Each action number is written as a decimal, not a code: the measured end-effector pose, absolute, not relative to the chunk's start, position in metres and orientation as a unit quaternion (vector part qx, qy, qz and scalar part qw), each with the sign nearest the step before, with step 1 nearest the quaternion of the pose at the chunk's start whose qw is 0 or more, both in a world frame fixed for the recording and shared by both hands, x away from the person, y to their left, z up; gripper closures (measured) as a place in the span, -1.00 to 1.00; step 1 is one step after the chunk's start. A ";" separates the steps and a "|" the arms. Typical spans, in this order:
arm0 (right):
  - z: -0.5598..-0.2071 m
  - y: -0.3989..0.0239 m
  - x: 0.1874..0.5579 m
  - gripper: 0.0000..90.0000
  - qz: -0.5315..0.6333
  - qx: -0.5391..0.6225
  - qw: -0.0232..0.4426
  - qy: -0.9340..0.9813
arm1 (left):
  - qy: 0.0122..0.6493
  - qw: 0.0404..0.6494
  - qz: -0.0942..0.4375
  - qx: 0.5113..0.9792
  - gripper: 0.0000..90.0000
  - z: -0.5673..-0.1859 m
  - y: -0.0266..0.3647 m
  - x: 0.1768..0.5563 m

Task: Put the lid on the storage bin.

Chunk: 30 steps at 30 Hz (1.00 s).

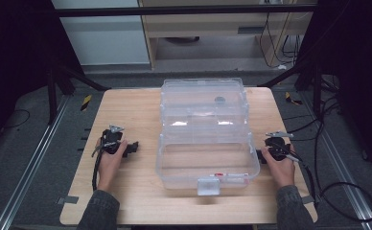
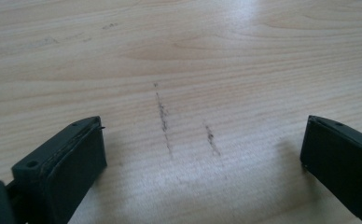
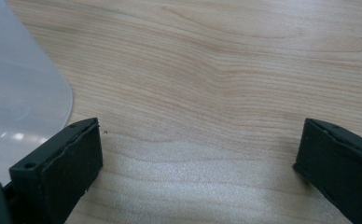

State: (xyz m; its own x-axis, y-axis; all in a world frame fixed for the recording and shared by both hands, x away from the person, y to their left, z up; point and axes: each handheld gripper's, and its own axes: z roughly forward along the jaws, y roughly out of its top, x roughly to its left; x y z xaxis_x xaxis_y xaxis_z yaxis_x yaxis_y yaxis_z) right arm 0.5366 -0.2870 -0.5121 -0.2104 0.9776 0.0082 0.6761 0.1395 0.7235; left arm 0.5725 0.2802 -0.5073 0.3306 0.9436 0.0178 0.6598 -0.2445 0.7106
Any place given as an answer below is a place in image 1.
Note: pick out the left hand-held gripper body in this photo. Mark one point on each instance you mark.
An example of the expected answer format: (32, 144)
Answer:
(111, 138)

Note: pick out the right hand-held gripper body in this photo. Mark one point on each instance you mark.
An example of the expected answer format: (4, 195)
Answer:
(279, 147)

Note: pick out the person's right hand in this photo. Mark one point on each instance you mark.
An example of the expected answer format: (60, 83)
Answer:
(281, 172)

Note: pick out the person's left hand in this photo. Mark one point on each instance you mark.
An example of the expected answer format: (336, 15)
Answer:
(109, 166)

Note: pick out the yellow black tape strip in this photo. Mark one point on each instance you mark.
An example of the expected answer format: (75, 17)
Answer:
(86, 103)
(292, 99)

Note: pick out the clear plastic storage box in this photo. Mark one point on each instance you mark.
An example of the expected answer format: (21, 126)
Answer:
(206, 137)

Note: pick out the grey tape piece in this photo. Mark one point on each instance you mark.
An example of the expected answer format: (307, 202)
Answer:
(67, 200)
(308, 200)

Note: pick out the black metal stand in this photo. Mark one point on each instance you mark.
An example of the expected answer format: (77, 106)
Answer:
(51, 96)
(317, 89)

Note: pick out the white plug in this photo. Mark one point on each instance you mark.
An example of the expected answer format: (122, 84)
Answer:
(282, 67)

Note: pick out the white cabinet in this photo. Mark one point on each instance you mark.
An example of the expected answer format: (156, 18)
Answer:
(104, 38)

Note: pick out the black curtain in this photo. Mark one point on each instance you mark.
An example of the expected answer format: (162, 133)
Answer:
(14, 64)
(356, 64)

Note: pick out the light wooden desk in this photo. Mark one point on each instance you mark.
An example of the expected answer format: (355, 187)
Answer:
(213, 25)

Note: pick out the aluminium floor rail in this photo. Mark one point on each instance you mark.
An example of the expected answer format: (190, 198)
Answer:
(344, 166)
(30, 163)

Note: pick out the black horizontal frame bar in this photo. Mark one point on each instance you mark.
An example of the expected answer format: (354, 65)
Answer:
(174, 11)

